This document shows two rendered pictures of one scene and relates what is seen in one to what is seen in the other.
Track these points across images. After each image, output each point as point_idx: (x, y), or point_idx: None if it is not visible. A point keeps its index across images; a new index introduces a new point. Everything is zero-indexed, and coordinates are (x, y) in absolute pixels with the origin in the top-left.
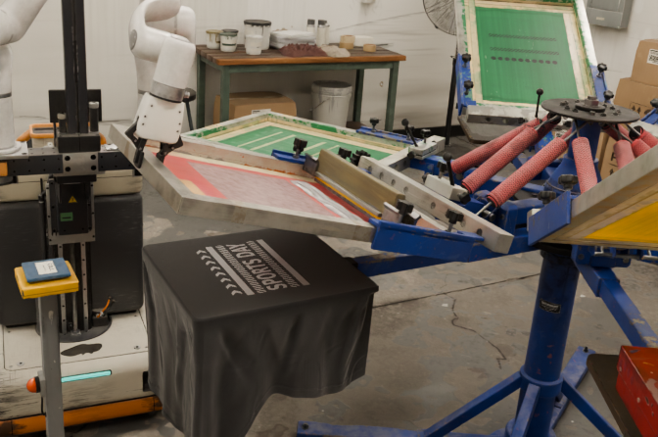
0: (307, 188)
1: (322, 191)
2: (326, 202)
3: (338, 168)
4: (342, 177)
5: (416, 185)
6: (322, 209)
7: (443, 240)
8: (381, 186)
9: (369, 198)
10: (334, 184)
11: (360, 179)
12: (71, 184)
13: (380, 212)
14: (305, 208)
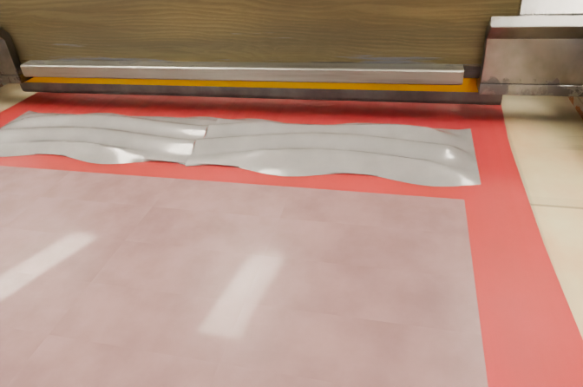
0: (72, 138)
1: (101, 109)
2: (219, 148)
3: (109, 8)
4: (155, 32)
5: None
6: (291, 198)
7: None
8: None
9: (354, 41)
10: (146, 68)
11: None
12: None
13: (445, 63)
14: (299, 283)
